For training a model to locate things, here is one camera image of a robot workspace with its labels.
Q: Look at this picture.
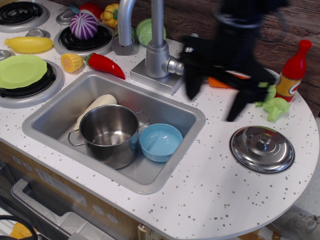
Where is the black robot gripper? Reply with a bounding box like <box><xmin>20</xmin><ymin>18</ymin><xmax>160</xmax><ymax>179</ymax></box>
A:
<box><xmin>179</xmin><ymin>36</ymin><xmax>276</xmax><ymax>122</ymax></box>

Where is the steel pot lid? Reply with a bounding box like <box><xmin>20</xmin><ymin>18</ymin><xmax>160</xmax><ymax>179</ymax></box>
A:
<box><xmin>229</xmin><ymin>126</ymin><xmax>295</xmax><ymax>174</ymax></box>

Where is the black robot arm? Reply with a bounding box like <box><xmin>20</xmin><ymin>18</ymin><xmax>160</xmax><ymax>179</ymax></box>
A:
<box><xmin>179</xmin><ymin>0</ymin><xmax>288</xmax><ymax>122</ymax></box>

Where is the stainless steel pot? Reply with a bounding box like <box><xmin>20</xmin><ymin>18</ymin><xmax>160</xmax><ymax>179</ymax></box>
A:
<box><xmin>68</xmin><ymin>104</ymin><xmax>150</xmax><ymax>170</ymax></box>

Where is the orange toy carrot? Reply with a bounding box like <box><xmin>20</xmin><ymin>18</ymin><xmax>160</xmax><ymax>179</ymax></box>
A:
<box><xmin>207</xmin><ymin>70</ymin><xmax>251</xmax><ymax>89</ymax></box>

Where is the light green toy pear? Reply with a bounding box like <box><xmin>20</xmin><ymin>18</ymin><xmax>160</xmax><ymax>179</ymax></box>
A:
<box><xmin>254</xmin><ymin>85</ymin><xmax>276</xmax><ymax>107</ymax></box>

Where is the green toy broccoli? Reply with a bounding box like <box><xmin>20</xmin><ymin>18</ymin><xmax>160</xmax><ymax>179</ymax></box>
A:
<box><xmin>262</xmin><ymin>97</ymin><xmax>291</xmax><ymax>122</ymax></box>

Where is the silver toy faucet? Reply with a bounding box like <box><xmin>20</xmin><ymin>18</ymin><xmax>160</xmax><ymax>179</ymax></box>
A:
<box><xmin>130</xmin><ymin>0</ymin><xmax>184</xmax><ymax>95</ymax></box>

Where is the red toy sauce bottle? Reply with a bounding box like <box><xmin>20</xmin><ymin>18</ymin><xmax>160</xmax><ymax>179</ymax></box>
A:
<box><xmin>275</xmin><ymin>39</ymin><xmax>312</xmax><ymax>102</ymax></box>

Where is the light blue bowl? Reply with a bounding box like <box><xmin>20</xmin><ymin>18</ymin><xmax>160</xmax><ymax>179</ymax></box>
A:
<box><xmin>139</xmin><ymin>123</ymin><xmax>183</xmax><ymax>163</ymax></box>

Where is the green toy cabbage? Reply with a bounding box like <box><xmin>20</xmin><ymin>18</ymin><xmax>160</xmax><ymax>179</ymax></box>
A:
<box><xmin>135</xmin><ymin>18</ymin><xmax>152</xmax><ymax>47</ymax></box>

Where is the white toy daikon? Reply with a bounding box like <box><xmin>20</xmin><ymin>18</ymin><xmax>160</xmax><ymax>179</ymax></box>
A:
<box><xmin>73</xmin><ymin>94</ymin><xmax>118</xmax><ymax>131</ymax></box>

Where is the red toy chili pepper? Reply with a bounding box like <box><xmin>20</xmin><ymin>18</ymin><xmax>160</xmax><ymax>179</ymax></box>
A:
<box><xmin>84</xmin><ymin>53</ymin><xmax>126</xmax><ymax>80</ymax></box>

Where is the yellow toy bell pepper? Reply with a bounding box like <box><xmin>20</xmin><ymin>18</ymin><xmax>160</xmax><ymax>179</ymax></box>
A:
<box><xmin>100</xmin><ymin>3</ymin><xmax>119</xmax><ymax>29</ymax></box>

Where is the purple toy onion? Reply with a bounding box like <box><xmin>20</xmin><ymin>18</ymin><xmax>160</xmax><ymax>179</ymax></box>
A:
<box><xmin>69</xmin><ymin>12</ymin><xmax>98</xmax><ymax>40</ymax></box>

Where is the yellow toy corn piece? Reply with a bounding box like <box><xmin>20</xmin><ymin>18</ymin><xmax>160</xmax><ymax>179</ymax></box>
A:
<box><xmin>60</xmin><ymin>53</ymin><xmax>84</xmax><ymax>73</ymax></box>

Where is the back right stove burner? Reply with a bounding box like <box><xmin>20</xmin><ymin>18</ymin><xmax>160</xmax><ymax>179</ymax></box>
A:
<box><xmin>53</xmin><ymin>24</ymin><xmax>114</xmax><ymax>57</ymax></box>

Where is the stove burner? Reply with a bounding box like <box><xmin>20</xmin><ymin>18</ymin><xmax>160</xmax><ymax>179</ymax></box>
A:
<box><xmin>53</xmin><ymin>24</ymin><xmax>114</xmax><ymax>57</ymax></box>
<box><xmin>0</xmin><ymin>1</ymin><xmax>50</xmax><ymax>33</ymax></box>
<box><xmin>0</xmin><ymin>59</ymin><xmax>65</xmax><ymax>109</ymax></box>

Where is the silver stove knob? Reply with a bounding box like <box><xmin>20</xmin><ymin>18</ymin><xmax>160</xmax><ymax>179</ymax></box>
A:
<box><xmin>55</xmin><ymin>9</ymin><xmax>75</xmax><ymax>26</ymax></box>
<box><xmin>25</xmin><ymin>28</ymin><xmax>51</xmax><ymax>39</ymax></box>
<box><xmin>0</xmin><ymin>49</ymin><xmax>15</xmax><ymax>61</ymax></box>

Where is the silver sink basin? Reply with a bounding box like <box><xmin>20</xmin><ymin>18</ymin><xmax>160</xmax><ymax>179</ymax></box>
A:
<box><xmin>22</xmin><ymin>71</ymin><xmax>206</xmax><ymax>194</ymax></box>

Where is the front left stove burner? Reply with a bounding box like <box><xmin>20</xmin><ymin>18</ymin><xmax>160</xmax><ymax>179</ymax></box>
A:
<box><xmin>0</xmin><ymin>59</ymin><xmax>65</xmax><ymax>109</ymax></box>

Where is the yellow toy banana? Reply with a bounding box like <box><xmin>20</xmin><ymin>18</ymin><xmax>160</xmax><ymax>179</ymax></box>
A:
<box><xmin>4</xmin><ymin>36</ymin><xmax>54</xmax><ymax>54</ymax></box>

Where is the light green plate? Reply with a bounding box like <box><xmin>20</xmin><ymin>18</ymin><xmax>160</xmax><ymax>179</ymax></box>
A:
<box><xmin>0</xmin><ymin>55</ymin><xmax>48</xmax><ymax>89</ymax></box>

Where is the toy oven door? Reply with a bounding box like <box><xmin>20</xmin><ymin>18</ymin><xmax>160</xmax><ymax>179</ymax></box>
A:
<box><xmin>0</xmin><ymin>161</ymin><xmax>139</xmax><ymax>240</ymax></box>

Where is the back left stove burner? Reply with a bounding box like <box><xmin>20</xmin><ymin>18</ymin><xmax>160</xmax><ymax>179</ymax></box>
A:
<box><xmin>0</xmin><ymin>1</ymin><xmax>50</xmax><ymax>33</ymax></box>

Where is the yellow object under counter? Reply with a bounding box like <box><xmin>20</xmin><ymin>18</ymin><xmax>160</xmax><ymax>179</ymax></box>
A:
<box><xmin>9</xmin><ymin>222</ymin><xmax>33</xmax><ymax>240</ymax></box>

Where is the left silver post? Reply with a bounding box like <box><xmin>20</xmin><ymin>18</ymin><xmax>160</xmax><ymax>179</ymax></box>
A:
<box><xmin>111</xmin><ymin>0</ymin><xmax>136</xmax><ymax>56</ymax></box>

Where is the black cable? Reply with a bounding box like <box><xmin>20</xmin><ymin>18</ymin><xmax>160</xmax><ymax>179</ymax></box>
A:
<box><xmin>0</xmin><ymin>214</ymin><xmax>38</xmax><ymax>240</ymax></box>

